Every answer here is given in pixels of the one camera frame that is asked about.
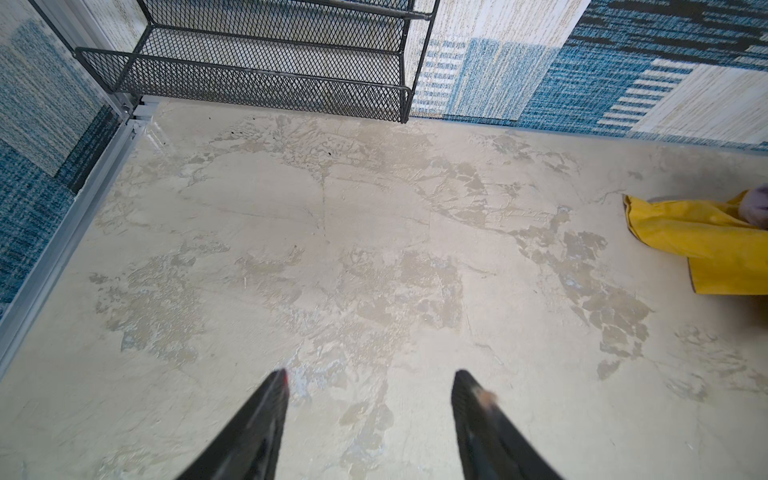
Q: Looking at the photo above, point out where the yellow printed t-shirt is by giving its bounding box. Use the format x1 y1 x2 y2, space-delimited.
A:
623 190 767 296

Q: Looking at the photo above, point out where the black wire mesh shelf rack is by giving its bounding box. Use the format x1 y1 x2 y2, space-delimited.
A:
34 1 439 123

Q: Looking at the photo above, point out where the lilac cloth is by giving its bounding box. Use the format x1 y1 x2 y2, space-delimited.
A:
738 184 768 230

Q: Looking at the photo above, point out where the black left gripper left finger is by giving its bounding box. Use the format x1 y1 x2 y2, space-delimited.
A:
178 369 290 480

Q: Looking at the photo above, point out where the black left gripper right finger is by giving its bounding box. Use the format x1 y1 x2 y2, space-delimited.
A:
451 370 561 480

